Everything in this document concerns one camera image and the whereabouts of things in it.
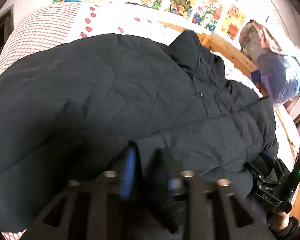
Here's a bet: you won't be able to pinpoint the person right hand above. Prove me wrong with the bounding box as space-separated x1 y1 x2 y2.
270 211 289 233

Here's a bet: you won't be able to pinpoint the pink apple print quilt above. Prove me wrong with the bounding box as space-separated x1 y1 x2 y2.
0 3 179 233

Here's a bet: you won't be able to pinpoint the yellow bear drawing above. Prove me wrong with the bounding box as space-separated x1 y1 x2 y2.
221 4 246 40

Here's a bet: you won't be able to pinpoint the wooden bed frame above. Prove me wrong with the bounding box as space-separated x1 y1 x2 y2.
160 21 300 221

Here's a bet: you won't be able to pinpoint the blue clothes in plastic bag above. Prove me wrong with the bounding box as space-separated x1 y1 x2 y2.
251 51 300 106

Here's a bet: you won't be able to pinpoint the colourful doodle drawing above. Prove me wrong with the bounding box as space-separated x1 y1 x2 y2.
191 0 223 32

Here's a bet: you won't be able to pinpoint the black puffer jacket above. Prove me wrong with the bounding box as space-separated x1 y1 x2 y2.
0 31 278 232

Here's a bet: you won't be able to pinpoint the pink floral blanket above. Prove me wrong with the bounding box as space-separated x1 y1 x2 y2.
238 19 300 93

